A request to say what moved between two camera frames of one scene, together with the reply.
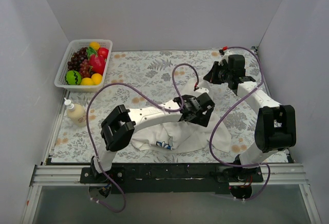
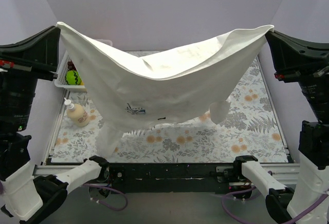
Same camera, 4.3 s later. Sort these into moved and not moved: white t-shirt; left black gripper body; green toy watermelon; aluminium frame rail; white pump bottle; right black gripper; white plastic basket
Moved: white t-shirt; left black gripper body; right black gripper
Not moved: green toy watermelon; white pump bottle; aluminium frame rail; white plastic basket
